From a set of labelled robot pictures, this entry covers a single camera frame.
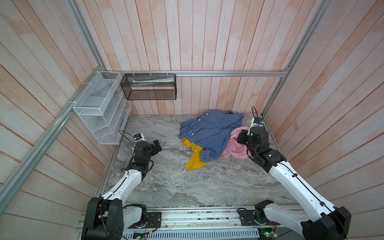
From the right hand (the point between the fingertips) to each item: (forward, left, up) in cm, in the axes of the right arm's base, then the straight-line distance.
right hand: (242, 129), depth 78 cm
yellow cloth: (-6, +25, -25) cm, 36 cm away
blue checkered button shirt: (+9, +14, -11) cm, 20 cm away
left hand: (-3, +50, -12) cm, 52 cm away
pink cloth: (-3, +1, -16) cm, 16 cm away
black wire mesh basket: (+38, +58, 0) cm, 69 cm away
